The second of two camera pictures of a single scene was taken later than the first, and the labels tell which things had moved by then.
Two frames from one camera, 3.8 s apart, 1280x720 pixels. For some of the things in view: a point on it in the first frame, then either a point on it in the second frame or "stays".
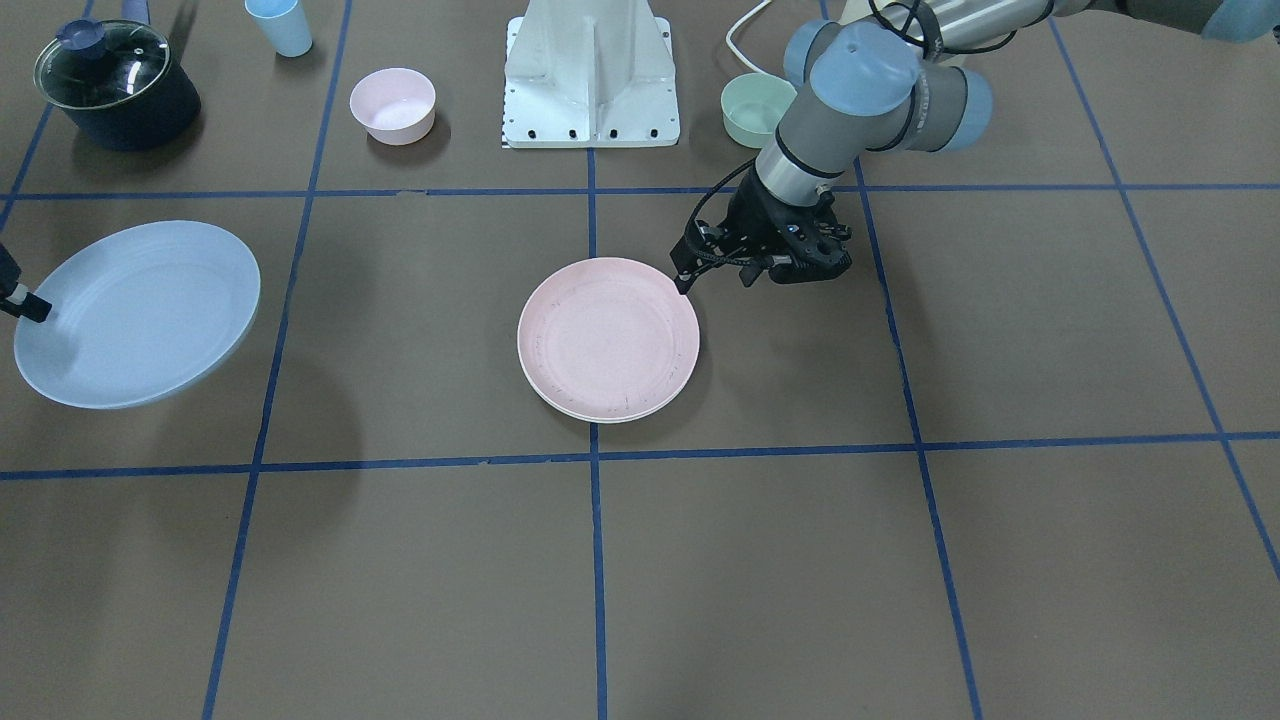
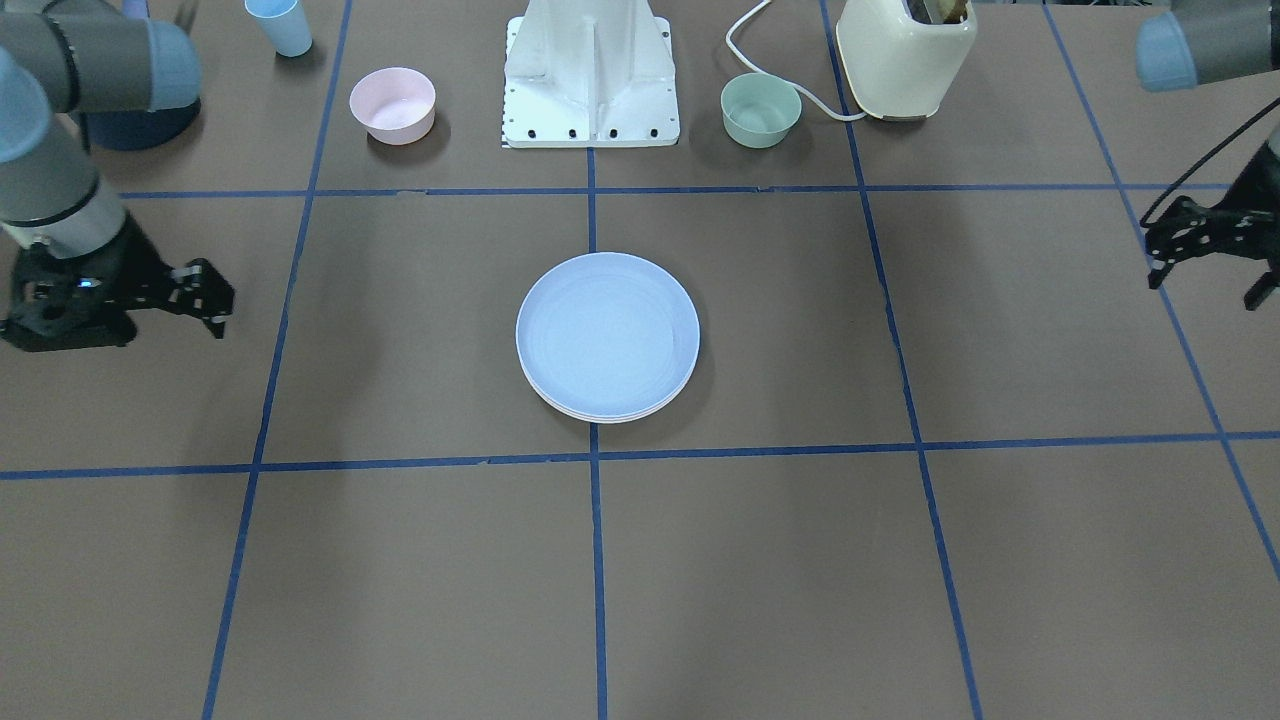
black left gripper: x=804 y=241 → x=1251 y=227
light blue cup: x=283 y=24 stays
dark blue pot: x=167 y=111 stays
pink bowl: x=396 y=105 stays
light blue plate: x=138 y=315 → x=607 y=334
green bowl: x=752 y=105 stays
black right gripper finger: x=30 y=307 → x=131 y=274
